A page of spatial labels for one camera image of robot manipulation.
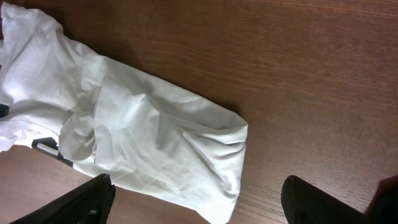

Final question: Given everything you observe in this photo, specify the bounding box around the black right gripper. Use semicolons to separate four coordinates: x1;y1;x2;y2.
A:
280;175;397;224

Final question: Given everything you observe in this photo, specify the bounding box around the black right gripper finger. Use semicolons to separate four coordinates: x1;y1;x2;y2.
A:
10;174;116;224

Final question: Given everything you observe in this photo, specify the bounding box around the white t-shirt black print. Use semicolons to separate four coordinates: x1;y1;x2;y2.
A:
1;2;248;223

